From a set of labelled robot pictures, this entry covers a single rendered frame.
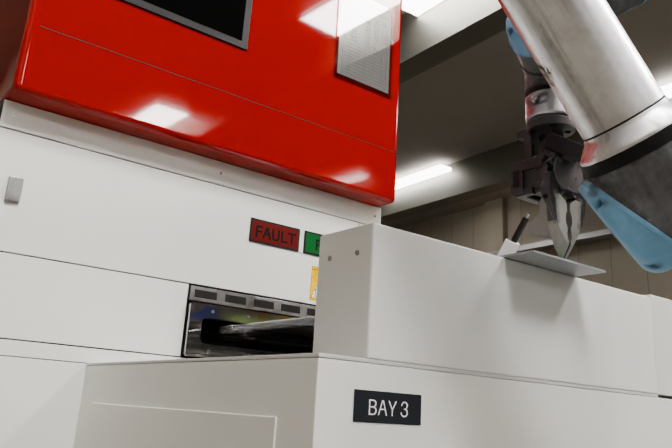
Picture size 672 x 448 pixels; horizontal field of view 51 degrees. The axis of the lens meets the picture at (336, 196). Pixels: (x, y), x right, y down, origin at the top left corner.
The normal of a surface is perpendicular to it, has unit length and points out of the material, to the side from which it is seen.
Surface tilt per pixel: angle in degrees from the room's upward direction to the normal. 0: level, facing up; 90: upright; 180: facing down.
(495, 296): 90
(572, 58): 123
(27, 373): 90
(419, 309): 90
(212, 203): 90
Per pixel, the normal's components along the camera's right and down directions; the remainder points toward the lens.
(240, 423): -0.79, -0.22
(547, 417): 0.62, -0.19
